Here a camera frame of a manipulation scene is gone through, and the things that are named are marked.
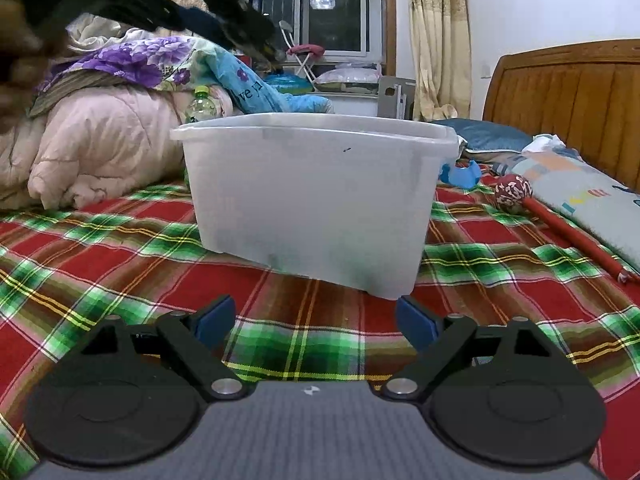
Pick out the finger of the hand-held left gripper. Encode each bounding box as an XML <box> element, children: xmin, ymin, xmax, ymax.
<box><xmin>132</xmin><ymin>0</ymin><xmax>223</xmax><ymax>41</ymax></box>
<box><xmin>212</xmin><ymin>0</ymin><xmax>282</xmax><ymax>63</ymax></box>

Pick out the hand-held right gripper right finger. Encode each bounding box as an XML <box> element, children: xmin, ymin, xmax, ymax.
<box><xmin>382</xmin><ymin>295</ymin><xmax>558</xmax><ymax>402</ymax></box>

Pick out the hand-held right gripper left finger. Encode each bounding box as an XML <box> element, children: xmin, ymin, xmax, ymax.
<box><xmin>80</xmin><ymin>295</ymin><xmax>248</xmax><ymax>402</ymax></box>

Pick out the white plastic container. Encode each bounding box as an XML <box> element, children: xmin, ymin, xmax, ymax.
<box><xmin>170</xmin><ymin>112</ymin><xmax>467</xmax><ymax>302</ymax></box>

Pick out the person's left hand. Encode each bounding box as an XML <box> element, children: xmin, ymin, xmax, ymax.
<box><xmin>0</xmin><ymin>0</ymin><xmax>70</xmax><ymax>61</ymax></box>

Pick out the beige cloth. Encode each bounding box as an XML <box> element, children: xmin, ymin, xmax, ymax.
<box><xmin>67</xmin><ymin>12</ymin><xmax>142</xmax><ymax>47</ymax></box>

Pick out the teal printed cloth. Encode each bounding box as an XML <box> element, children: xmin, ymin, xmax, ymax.
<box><xmin>200</xmin><ymin>45</ymin><xmax>334</xmax><ymax>116</ymax></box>

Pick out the red folding chair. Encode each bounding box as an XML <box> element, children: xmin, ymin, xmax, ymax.
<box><xmin>279</xmin><ymin>20</ymin><xmax>327</xmax><ymax>92</ymax></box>

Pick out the blue plastic bag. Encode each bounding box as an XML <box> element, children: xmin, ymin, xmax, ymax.
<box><xmin>265</xmin><ymin>72</ymin><xmax>307</xmax><ymax>97</ymax></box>

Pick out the purple floral blanket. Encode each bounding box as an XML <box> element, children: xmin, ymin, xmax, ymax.
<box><xmin>30</xmin><ymin>35</ymin><xmax>211</xmax><ymax>117</ymax></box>

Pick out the green drink bottle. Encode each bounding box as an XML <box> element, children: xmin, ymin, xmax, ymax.
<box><xmin>185</xmin><ymin>85</ymin><xmax>222</xmax><ymax>123</ymax></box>

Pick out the window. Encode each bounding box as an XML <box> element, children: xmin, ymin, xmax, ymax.
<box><xmin>240</xmin><ymin>0</ymin><xmax>397</xmax><ymax>64</ymax></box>

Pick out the red green plaid bedsheet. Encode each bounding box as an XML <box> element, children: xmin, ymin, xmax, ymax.
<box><xmin>0</xmin><ymin>160</ymin><xmax>640</xmax><ymax>480</ymax></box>

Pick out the white bundled bag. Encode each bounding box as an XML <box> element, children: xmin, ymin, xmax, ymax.
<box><xmin>312</xmin><ymin>62</ymin><xmax>382</xmax><ymax>96</ymax></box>

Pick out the blue plastic toy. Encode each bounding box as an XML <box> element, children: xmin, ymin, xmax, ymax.
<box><xmin>439</xmin><ymin>159</ymin><xmax>483</xmax><ymax>191</ymax></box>

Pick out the grey box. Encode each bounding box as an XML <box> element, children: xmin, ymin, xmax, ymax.
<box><xmin>377</xmin><ymin>76</ymin><xmax>417</xmax><ymax>121</ymax></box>

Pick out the pink quilt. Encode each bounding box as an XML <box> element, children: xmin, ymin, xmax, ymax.
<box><xmin>0</xmin><ymin>90</ymin><xmax>236</xmax><ymax>211</ymax></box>

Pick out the red massage hammer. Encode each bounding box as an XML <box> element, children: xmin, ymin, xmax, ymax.
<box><xmin>495</xmin><ymin>174</ymin><xmax>640</xmax><ymax>286</ymax></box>

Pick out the beige curtain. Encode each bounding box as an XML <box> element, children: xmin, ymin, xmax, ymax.
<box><xmin>407</xmin><ymin>0</ymin><xmax>473</xmax><ymax>122</ymax></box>

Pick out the blue pillow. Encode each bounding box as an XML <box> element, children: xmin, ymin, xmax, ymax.
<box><xmin>435</xmin><ymin>117</ymin><xmax>534</xmax><ymax>154</ymax></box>

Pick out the grey printed pillow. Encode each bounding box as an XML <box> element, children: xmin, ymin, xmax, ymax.
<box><xmin>510</xmin><ymin>150</ymin><xmax>640</xmax><ymax>282</ymax></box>

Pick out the white cloth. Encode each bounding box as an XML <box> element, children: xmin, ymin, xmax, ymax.
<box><xmin>522</xmin><ymin>133</ymin><xmax>569</xmax><ymax>154</ymax></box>

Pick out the wooden headboard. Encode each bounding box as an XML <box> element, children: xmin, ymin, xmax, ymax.
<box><xmin>482</xmin><ymin>37</ymin><xmax>640</xmax><ymax>202</ymax></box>

